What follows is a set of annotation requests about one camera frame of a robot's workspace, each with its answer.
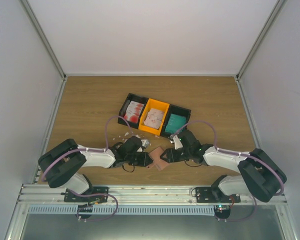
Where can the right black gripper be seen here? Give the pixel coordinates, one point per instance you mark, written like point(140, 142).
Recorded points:
point(172, 157)

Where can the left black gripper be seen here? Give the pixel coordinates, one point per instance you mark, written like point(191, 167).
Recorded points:
point(143, 162)

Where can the pink card holder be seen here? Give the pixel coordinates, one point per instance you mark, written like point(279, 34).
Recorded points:
point(157, 162)

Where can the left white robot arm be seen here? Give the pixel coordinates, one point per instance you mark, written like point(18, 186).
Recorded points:
point(60, 165)

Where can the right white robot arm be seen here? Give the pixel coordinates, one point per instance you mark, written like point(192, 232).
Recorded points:
point(258, 175)

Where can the teal cards stack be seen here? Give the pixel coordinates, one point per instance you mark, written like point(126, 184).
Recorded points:
point(174, 123)

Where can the white cards in orange bin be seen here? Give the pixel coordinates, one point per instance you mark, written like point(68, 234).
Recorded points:
point(154, 118)

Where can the black right card bin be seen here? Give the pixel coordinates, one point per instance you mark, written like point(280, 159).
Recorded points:
point(175, 110)

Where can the black card bin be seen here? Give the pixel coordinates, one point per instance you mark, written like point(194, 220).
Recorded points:
point(175, 110)
point(133, 97)

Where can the red white cards stack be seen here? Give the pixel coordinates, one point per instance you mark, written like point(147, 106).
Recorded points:
point(133, 111)

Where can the black left card bin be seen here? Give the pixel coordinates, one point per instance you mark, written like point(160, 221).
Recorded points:
point(133, 97)

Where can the orange middle card bin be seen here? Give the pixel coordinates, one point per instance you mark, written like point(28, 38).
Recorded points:
point(152, 103)

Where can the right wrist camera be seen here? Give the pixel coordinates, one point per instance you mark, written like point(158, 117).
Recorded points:
point(176, 141)

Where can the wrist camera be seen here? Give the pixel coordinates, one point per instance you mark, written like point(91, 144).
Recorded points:
point(176, 141)
point(145, 143)

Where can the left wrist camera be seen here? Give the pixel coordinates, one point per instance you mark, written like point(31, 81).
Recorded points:
point(145, 143)

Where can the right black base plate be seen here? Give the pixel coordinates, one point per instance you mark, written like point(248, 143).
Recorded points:
point(223, 203)

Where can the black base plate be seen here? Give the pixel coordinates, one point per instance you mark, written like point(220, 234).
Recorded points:
point(223, 203)
point(96, 195)

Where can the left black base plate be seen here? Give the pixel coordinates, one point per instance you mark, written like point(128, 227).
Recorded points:
point(96, 195)

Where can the aluminium front rail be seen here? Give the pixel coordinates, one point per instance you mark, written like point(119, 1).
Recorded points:
point(125, 194)

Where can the grey slotted cable duct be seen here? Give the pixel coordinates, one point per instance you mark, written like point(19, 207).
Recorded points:
point(182, 210)

